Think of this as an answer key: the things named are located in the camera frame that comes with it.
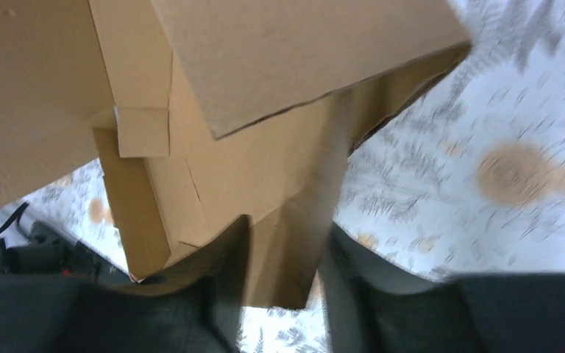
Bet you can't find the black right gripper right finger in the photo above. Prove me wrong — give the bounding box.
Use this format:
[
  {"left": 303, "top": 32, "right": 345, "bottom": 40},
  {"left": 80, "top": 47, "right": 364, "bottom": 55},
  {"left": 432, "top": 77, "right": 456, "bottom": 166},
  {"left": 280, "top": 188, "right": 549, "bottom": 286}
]
[{"left": 319, "top": 225, "right": 565, "bottom": 352}]

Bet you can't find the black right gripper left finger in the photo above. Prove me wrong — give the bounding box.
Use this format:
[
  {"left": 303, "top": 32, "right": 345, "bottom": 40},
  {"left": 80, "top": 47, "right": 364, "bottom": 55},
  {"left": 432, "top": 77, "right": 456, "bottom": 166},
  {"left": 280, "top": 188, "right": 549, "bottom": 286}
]
[{"left": 0, "top": 215, "right": 251, "bottom": 352}]

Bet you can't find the floral patterned table mat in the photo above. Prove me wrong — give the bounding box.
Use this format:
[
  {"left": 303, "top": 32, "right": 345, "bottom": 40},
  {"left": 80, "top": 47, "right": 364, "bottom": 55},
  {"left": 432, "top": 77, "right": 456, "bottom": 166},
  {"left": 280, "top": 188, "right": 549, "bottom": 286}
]
[{"left": 0, "top": 1, "right": 565, "bottom": 352}]

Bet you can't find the cardboard box sheet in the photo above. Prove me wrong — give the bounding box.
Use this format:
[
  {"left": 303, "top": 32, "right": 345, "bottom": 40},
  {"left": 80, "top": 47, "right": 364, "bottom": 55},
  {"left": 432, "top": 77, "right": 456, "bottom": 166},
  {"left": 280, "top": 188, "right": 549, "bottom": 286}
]
[{"left": 0, "top": 1, "right": 471, "bottom": 310}]

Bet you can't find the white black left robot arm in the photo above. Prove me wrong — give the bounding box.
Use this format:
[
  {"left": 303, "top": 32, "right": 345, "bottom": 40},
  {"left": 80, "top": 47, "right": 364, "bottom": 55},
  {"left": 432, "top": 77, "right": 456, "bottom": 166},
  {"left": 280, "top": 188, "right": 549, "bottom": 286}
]
[{"left": 0, "top": 202, "right": 131, "bottom": 285}]

